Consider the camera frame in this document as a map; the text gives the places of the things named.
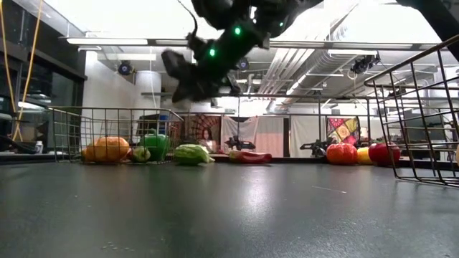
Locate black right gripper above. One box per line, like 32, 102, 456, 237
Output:
171, 67, 242, 104

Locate green bell pepper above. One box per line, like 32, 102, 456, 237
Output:
139, 128, 171, 162

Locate white garlic bulb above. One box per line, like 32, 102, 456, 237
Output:
131, 145, 151, 163

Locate orange oval produce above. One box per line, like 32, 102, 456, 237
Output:
85, 135, 131, 163

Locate orange tomato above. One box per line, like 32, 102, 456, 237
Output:
325, 143, 359, 166

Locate yellow lemon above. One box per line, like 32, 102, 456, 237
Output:
356, 146, 374, 166

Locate red fruit with green top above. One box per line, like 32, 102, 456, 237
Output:
368, 142, 401, 167

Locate gold wire basket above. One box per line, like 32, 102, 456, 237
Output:
364, 34, 459, 188
48, 106, 184, 166

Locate mandala tapestry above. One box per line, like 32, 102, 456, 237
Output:
184, 114, 222, 151

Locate person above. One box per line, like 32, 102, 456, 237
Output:
199, 128, 218, 150

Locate white hanging cloth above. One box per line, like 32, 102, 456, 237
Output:
220, 115, 259, 151
289, 115, 328, 158

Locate white round column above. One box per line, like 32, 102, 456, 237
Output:
135, 70, 162, 110

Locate pink hanging cloth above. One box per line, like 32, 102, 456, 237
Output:
255, 116, 285, 158

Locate metal pipe rack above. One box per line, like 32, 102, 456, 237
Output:
141, 92, 373, 158

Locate silver ceiling ducts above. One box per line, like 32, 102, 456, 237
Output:
257, 35, 359, 107

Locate colourful patchwork quilt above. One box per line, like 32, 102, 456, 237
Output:
326, 117, 359, 146

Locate black ceiling device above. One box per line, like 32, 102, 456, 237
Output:
350, 54, 381, 75

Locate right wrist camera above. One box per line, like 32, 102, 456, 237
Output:
160, 49, 191, 82

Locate yellow rope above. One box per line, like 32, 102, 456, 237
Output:
0, 0, 44, 143

